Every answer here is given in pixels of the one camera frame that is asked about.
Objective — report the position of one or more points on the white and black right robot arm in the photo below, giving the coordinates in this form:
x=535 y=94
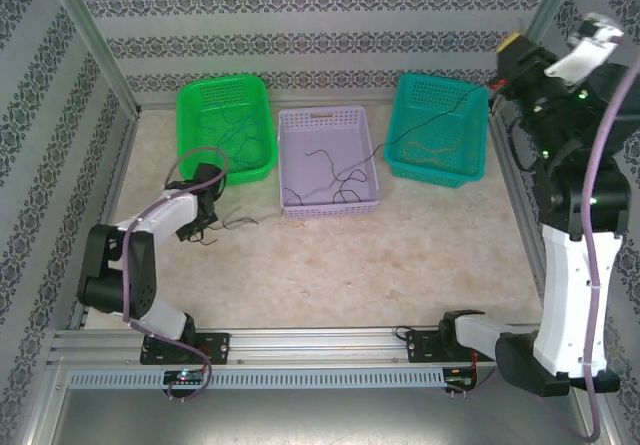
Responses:
x=570 y=290

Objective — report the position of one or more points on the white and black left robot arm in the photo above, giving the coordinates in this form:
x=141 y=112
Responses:
x=145 y=285

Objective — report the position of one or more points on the teal plastic basket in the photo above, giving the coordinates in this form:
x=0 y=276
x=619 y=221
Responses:
x=465 y=130

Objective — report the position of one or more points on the green plastic basket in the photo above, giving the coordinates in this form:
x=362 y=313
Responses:
x=200 y=95

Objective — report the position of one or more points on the lavender plastic basket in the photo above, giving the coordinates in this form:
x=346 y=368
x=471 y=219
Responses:
x=320 y=130

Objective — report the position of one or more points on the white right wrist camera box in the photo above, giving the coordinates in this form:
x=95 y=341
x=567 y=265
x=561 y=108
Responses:
x=580 y=55

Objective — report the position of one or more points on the aluminium side rail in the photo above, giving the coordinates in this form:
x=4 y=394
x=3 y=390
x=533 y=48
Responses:
x=529 y=265
x=117 y=175

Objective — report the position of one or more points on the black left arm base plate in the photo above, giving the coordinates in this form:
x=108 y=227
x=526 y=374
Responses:
x=220 y=347

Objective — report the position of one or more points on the aluminium mounting rail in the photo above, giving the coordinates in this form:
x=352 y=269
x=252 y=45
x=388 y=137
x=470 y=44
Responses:
x=320 y=345

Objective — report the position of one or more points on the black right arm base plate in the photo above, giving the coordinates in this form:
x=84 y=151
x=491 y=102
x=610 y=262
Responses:
x=417 y=347

